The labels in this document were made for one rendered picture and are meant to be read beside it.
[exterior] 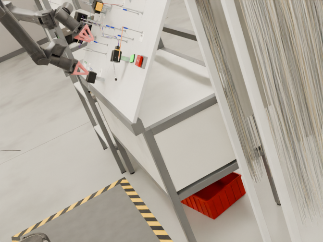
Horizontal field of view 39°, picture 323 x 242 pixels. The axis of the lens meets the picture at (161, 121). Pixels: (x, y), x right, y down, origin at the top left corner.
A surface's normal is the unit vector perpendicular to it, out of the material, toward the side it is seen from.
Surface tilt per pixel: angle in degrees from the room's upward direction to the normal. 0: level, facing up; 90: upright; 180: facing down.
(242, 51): 90
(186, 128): 90
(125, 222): 0
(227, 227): 0
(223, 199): 90
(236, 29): 90
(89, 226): 0
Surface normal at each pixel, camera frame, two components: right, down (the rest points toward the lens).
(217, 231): -0.33, -0.85
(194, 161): 0.36, 0.28
